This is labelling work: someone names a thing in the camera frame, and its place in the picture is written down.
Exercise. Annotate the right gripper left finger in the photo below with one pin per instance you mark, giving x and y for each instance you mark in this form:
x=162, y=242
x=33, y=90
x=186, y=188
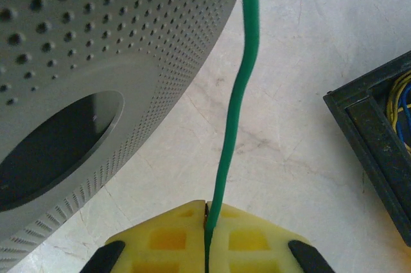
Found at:
x=167, y=241

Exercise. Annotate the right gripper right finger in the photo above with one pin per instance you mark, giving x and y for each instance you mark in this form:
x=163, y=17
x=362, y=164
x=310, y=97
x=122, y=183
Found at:
x=257, y=241

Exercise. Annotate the black plastic bin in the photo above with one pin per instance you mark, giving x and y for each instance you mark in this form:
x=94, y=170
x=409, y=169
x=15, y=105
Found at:
x=363, y=125

